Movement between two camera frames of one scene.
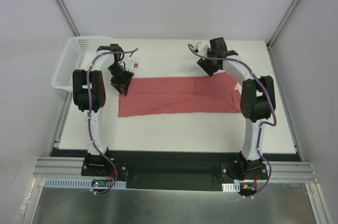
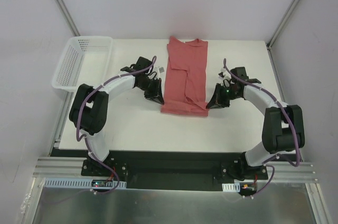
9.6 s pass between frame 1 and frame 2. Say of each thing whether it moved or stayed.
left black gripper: moved
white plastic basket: stayed
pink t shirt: moved
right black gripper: moved
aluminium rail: stayed
